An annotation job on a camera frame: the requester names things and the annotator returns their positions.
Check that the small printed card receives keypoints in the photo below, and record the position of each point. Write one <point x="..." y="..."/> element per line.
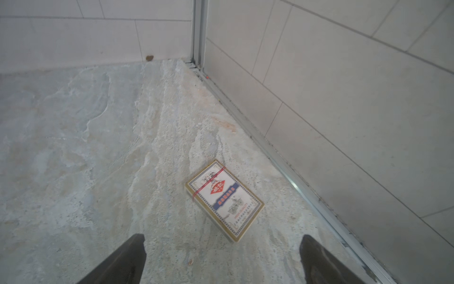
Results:
<point x="228" y="202"/>

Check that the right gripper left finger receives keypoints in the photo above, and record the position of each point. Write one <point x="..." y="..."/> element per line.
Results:
<point x="123" y="266"/>

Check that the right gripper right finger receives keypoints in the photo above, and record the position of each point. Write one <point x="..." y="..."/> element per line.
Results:
<point x="322" y="267"/>

